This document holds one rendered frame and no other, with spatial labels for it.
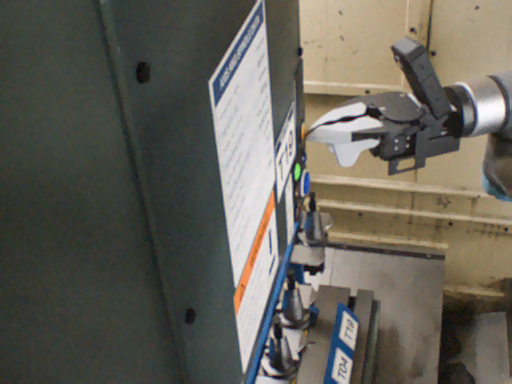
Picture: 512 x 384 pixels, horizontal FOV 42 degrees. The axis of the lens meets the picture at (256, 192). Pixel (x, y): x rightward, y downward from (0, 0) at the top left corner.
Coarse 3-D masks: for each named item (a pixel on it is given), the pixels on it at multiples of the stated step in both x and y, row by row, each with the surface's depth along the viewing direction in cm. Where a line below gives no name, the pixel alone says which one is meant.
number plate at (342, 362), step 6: (336, 348) 147; (336, 354) 146; (342, 354) 147; (336, 360) 145; (342, 360) 146; (348, 360) 148; (336, 366) 144; (342, 366) 145; (348, 366) 147; (336, 372) 143; (342, 372) 144; (348, 372) 146; (336, 378) 142; (342, 378) 143; (348, 378) 145
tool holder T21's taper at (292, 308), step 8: (296, 288) 116; (288, 296) 117; (296, 296) 117; (288, 304) 118; (296, 304) 118; (280, 312) 120; (288, 312) 118; (296, 312) 118; (288, 320) 119; (296, 320) 119
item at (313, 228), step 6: (306, 210) 133; (318, 210) 133; (306, 216) 134; (312, 216) 133; (318, 216) 134; (306, 222) 135; (312, 222) 134; (318, 222) 134; (306, 228) 135; (312, 228) 135; (318, 228) 135; (306, 234) 136; (312, 234) 135; (318, 234) 136
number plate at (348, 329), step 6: (342, 318) 154; (348, 318) 155; (342, 324) 152; (348, 324) 154; (354, 324) 156; (342, 330) 151; (348, 330) 153; (354, 330) 155; (342, 336) 150; (348, 336) 152; (354, 336) 154; (348, 342) 151; (354, 342) 153
